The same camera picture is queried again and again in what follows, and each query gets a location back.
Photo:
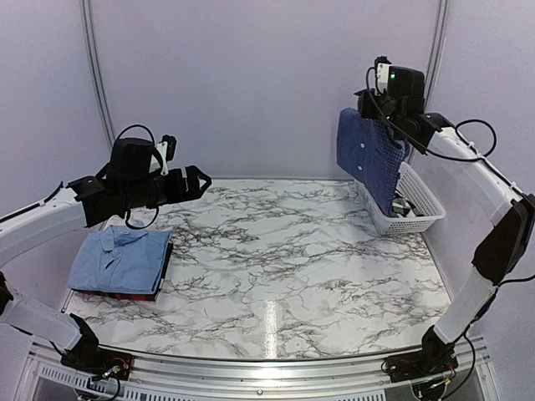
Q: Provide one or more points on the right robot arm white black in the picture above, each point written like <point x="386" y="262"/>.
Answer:
<point x="509" y="211"/>

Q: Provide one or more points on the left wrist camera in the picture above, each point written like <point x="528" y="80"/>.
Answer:
<point x="166" y="149"/>

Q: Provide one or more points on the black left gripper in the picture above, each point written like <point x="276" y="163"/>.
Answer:
<point x="177" y="191"/>

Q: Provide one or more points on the folded light blue shirt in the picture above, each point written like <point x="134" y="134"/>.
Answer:
<point x="115" y="236"/>

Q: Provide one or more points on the right aluminium corner post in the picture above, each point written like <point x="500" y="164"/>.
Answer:
<point x="437" y="48"/>

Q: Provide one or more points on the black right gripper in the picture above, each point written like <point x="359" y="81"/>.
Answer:
<point x="365" y="110"/>

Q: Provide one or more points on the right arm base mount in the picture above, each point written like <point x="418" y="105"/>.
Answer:
<point x="412" y="366"/>

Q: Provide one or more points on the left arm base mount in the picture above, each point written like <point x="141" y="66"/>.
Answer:
<point x="101" y="361"/>

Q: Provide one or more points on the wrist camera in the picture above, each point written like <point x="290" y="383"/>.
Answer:
<point x="166" y="149"/>
<point x="381" y="73"/>

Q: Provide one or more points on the folded red black plaid shirt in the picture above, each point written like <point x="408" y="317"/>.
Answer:
<point x="163" y="275"/>

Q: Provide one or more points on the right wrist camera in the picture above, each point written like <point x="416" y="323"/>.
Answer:
<point x="381" y="73"/>

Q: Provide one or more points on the blue checkered long sleeve shirt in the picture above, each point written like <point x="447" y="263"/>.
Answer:
<point x="366" y="150"/>

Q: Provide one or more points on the white plastic mesh basket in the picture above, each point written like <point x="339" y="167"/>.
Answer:
<point x="414" y="188"/>

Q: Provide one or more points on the black white plaid shirt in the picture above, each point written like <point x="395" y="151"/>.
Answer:
<point x="402" y="207"/>

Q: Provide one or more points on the aluminium front frame rail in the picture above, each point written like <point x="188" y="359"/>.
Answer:
<point x="371" y="376"/>

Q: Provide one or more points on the left aluminium corner post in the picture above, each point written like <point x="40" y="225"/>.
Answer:
<point x="87" y="19"/>

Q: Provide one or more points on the aluminium corner post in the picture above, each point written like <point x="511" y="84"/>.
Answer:
<point x="87" y="19"/>
<point x="437" y="48"/>

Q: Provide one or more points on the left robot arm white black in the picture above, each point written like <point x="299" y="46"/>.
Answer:
<point x="80" y="204"/>

